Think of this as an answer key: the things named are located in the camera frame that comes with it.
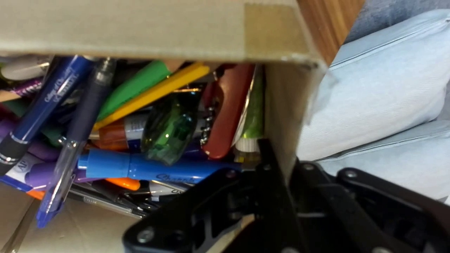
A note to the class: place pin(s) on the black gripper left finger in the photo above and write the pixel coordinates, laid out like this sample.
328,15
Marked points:
200,216

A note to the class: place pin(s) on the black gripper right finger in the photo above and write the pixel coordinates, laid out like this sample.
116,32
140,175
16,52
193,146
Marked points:
358,212

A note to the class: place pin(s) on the cardboard box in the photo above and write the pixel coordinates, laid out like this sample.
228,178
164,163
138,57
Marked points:
266,31

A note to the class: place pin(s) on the lower grey pillow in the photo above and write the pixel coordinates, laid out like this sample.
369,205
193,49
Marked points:
417,159

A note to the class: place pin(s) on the green translucent tape dispenser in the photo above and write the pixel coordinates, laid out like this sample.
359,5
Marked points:
171,128

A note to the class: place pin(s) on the blue marker pen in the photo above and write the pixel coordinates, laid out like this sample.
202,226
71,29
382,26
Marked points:
100,163

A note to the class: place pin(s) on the red pocket knife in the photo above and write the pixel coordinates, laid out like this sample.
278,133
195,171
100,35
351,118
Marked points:
224,109

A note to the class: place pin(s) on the yellow pencil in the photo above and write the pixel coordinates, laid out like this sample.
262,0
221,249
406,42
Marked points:
165,87

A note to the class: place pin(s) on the green marker pen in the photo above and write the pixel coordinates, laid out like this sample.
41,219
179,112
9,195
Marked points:
144,78

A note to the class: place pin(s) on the blue translucent pen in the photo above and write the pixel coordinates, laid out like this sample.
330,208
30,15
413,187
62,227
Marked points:
88,108

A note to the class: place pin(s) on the oval wooden table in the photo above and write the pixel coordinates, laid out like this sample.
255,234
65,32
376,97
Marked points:
330,22

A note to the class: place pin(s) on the dark blue ballpoint pen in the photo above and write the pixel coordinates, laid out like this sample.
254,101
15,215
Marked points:
64,78

